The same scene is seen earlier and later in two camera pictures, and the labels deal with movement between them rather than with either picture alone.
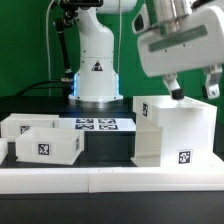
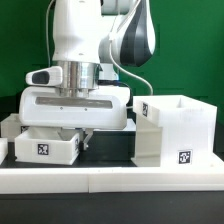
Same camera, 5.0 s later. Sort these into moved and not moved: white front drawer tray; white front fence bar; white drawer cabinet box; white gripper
Moved: white gripper
Not moved: white front drawer tray; white front fence bar; white drawer cabinet box
